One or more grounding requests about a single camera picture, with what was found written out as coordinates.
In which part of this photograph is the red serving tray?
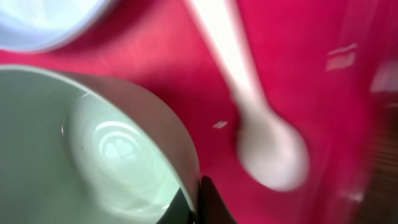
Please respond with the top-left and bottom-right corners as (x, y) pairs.
(1, 1), (397, 223)

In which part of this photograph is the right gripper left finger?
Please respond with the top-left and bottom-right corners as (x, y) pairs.
(157, 188), (195, 224)

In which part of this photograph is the light blue plate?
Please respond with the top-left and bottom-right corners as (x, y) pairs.
(1, 0), (117, 54)

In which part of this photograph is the white plastic spoon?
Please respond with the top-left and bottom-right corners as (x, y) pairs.
(185, 0), (310, 191)

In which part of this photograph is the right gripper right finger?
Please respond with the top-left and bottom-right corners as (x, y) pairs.
(198, 175), (237, 224)

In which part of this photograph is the green bowl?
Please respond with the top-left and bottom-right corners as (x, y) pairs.
(1, 65), (200, 223)

